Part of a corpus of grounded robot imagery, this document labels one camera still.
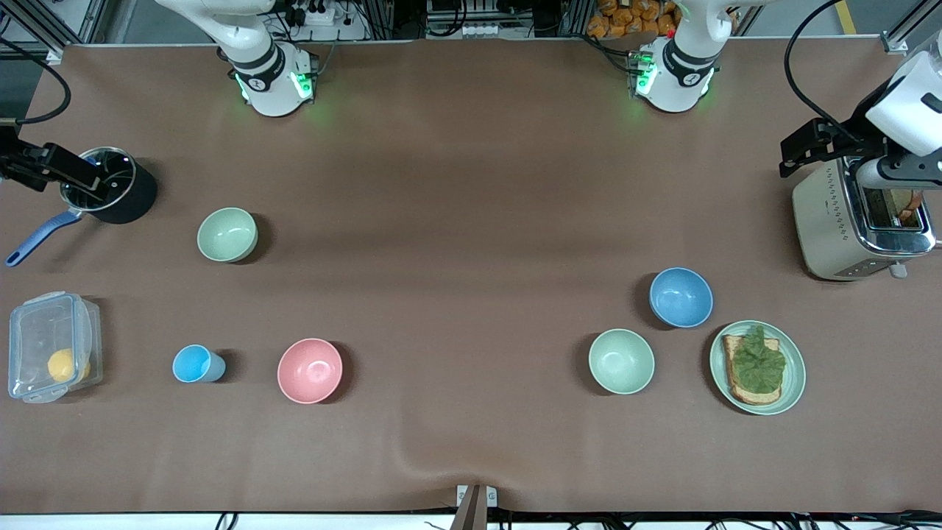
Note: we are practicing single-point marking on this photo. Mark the green lettuce leaf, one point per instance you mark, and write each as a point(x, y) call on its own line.
point(758, 364)

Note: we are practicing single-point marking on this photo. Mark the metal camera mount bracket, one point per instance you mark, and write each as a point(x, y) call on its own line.
point(475, 508)

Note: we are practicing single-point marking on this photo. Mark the beige metal toaster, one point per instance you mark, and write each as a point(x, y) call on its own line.
point(824, 228)

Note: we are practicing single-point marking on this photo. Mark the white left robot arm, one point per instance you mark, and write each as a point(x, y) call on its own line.
point(677, 81)

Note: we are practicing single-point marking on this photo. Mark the clear plastic lidded container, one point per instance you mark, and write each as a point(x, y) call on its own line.
point(33, 331)

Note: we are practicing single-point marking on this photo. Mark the blue bowl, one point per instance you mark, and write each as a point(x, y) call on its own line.
point(681, 297)

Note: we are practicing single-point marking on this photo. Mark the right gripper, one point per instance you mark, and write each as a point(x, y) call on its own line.
point(16, 163)

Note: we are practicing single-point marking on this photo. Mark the bag of orange snacks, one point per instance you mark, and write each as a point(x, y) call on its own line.
point(625, 18)

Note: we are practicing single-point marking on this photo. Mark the dark toast slice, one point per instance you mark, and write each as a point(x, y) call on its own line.
point(912, 207)

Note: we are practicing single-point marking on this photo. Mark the light green bowl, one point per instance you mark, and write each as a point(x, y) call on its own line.
point(227, 235)
point(621, 361)

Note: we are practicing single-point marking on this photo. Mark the light green plate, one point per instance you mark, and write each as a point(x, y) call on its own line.
point(795, 383)

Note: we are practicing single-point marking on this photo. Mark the blue cup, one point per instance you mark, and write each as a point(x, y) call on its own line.
point(193, 364)

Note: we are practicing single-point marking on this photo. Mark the white power strip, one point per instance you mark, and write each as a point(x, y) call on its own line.
point(482, 30)
point(316, 16)

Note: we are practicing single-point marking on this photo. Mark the brown table cloth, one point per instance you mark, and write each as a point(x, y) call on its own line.
point(471, 147)

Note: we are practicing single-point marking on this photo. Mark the yellow lemon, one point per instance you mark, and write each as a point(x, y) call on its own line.
point(62, 366)

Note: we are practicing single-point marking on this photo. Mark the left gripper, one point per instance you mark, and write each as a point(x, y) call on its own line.
point(845, 142)

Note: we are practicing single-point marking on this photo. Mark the brown bread slice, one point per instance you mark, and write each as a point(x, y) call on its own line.
point(743, 396)

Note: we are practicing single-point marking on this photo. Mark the pink bowl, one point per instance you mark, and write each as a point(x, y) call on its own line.
point(310, 371)

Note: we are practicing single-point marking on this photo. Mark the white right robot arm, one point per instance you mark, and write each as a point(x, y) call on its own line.
point(268, 88)

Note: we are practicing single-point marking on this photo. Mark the glass pot lid blue knob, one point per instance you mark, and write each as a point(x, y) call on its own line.
point(118, 171)

